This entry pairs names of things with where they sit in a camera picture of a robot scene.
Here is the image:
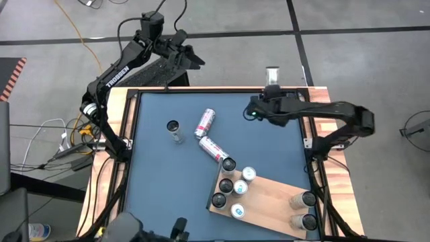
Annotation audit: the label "round wire floor stand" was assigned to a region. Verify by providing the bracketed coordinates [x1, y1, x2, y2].
[398, 110, 430, 161]

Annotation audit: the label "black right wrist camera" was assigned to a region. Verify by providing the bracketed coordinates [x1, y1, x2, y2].
[244, 99, 263, 121]

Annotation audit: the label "white plastic container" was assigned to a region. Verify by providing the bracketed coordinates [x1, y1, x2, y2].
[28, 223, 52, 241]

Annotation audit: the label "black power brick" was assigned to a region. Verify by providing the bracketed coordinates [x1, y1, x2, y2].
[69, 155, 94, 172]

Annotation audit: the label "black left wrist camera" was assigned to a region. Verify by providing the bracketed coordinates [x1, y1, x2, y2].
[172, 29, 189, 46]

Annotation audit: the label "black floor beam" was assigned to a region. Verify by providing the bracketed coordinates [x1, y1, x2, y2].
[9, 171, 87, 204]

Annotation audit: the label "white cable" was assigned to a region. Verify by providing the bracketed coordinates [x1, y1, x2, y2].
[19, 117, 68, 169]

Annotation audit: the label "white can with yellow patch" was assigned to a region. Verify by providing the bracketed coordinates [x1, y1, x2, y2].
[290, 213, 319, 232]

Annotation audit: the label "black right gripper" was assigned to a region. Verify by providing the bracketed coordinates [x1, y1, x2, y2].
[260, 85, 293, 127]

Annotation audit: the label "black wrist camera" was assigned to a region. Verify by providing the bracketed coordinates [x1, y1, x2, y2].
[172, 29, 189, 46]
[244, 99, 263, 121]

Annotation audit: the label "black cables with white plug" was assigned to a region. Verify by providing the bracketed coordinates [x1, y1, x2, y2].
[76, 0, 132, 10]

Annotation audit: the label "silver can with blue palm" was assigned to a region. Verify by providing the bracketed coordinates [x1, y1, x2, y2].
[218, 177, 235, 198]

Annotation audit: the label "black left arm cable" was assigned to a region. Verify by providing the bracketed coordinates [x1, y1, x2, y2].
[116, 0, 189, 56]

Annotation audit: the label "silver can with blue tab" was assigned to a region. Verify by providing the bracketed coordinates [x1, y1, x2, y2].
[232, 179, 249, 198]

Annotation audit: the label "blue table mat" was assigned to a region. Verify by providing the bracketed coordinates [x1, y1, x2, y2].
[120, 92, 318, 241]

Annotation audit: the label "yellow cable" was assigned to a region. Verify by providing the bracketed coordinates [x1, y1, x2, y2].
[52, 0, 103, 155]

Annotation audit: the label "black hand-held object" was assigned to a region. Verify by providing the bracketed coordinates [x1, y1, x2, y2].
[169, 216, 189, 242]

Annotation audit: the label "black metal table frame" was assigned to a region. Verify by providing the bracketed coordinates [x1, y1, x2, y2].
[75, 86, 367, 242]

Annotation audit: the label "black power strip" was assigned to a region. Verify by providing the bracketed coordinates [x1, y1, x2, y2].
[48, 143, 85, 163]

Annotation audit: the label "black cable bundle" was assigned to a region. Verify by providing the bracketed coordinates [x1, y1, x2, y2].
[9, 161, 95, 173]

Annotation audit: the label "wooden board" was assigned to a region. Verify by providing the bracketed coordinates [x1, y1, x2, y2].
[205, 157, 312, 240]

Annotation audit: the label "white can with red band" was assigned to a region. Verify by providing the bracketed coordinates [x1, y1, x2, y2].
[198, 135, 230, 164]

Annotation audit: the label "silver slim beverage can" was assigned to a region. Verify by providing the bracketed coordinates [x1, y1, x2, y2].
[289, 190, 318, 210]
[210, 192, 228, 211]
[265, 66, 281, 87]
[220, 157, 237, 176]
[193, 108, 217, 140]

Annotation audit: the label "white peach-print beverage can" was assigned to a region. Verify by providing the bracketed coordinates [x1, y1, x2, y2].
[167, 120, 185, 145]

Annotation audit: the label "black mat with striped edge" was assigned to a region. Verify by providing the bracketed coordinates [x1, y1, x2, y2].
[0, 56, 28, 102]

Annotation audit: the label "blue Red Bull can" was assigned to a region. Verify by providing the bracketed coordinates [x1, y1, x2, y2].
[241, 166, 257, 183]

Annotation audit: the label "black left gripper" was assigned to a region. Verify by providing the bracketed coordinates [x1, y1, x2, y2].
[157, 39, 206, 71]

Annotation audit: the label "silver-blue can with blue tab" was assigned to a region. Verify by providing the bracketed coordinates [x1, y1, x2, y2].
[230, 202, 247, 220]

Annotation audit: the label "grey panel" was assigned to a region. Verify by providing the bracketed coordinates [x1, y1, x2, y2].
[0, 100, 11, 196]

